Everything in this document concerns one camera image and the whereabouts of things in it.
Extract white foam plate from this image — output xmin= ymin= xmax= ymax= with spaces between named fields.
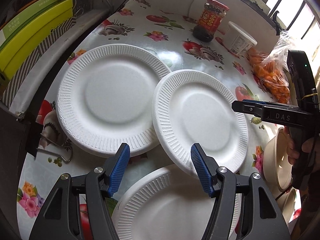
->
xmin=111 ymin=164 xmax=242 ymax=240
xmin=56 ymin=44 xmax=170 ymax=158
xmin=152 ymin=69 xmax=248 ymax=178

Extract right hand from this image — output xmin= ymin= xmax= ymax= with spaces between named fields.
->
xmin=284 ymin=126 xmax=319 ymax=172

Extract bag of orange fruit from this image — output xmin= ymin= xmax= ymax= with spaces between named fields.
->
xmin=247 ymin=31 xmax=294 ymax=104

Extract beige paper bowl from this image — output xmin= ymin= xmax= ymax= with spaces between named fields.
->
xmin=263 ymin=128 xmax=292 ymax=192
xmin=277 ymin=189 xmax=296 ymax=224

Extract white plastic tub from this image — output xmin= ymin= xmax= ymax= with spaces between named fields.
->
xmin=223 ymin=21 xmax=257 ymax=56

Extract metal binder clip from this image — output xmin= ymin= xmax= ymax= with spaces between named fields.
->
xmin=37 ymin=133 xmax=73 ymax=164

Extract window metal bars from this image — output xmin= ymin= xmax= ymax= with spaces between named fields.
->
xmin=220 ymin=0 xmax=320 ymax=40

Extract chili sauce jar red label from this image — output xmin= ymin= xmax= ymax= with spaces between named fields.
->
xmin=193 ymin=0 xmax=229 ymax=42

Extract striped black white box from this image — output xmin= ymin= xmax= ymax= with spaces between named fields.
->
xmin=1 ymin=17 xmax=76 ymax=108

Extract yellow-green box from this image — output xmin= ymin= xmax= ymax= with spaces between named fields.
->
xmin=1 ymin=0 xmax=73 ymax=83

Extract green and white box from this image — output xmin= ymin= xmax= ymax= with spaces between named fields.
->
xmin=1 ymin=0 xmax=58 ymax=46

